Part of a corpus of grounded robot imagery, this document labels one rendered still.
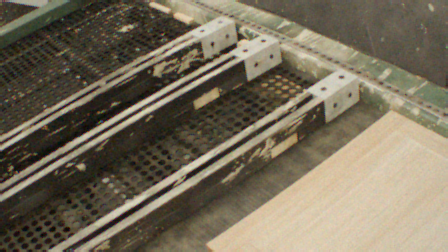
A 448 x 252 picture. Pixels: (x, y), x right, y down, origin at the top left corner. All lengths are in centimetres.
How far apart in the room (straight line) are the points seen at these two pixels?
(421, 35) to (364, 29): 30
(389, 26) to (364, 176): 136
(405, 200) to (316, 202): 19
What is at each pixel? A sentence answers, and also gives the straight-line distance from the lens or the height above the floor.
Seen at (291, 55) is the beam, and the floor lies 90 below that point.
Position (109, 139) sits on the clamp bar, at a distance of 147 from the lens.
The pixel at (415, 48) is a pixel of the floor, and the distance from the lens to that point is 251.
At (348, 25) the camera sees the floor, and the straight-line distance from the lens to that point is 271.
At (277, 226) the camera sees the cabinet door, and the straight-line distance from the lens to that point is 122.
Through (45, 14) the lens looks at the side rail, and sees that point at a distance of 234.
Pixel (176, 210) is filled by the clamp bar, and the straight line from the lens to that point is 127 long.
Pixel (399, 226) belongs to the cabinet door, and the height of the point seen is 112.
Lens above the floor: 216
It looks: 44 degrees down
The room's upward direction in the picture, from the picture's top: 84 degrees counter-clockwise
